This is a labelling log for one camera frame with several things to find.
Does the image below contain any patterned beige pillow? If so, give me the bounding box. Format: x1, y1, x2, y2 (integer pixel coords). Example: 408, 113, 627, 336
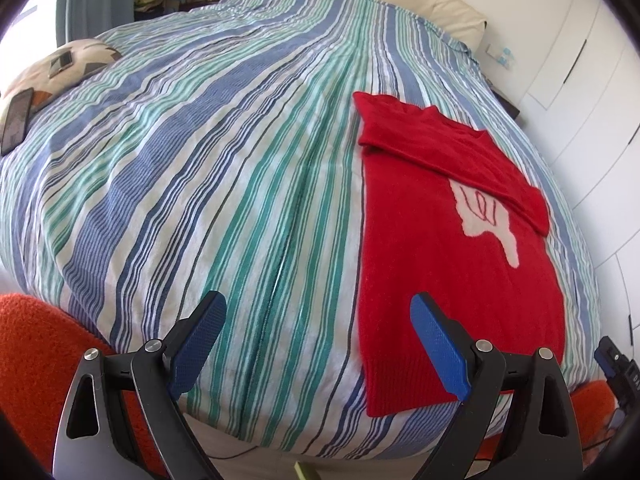
0, 39, 123, 126

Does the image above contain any black smartphone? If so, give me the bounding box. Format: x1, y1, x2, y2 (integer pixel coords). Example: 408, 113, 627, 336
0, 86, 36, 157

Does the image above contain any blue curtain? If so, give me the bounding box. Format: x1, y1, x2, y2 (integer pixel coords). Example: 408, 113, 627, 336
55, 0, 146, 48

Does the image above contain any striped bed cover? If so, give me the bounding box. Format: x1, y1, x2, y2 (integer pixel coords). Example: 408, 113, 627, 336
0, 0, 601, 461

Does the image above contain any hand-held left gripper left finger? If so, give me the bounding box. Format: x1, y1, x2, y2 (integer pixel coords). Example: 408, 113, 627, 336
52, 290, 228, 480

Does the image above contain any red sweater with white figure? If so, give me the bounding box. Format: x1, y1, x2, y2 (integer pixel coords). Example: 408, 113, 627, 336
352, 91, 567, 418

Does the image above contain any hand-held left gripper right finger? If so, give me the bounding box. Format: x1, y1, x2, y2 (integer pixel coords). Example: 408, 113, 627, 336
410, 292, 586, 480

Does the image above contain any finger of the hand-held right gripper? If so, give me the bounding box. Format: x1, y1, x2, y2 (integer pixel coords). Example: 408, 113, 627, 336
616, 364, 640, 411
594, 337, 628, 378

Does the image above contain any white wardrobe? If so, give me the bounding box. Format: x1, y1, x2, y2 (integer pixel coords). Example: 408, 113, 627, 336
520, 0, 640, 361

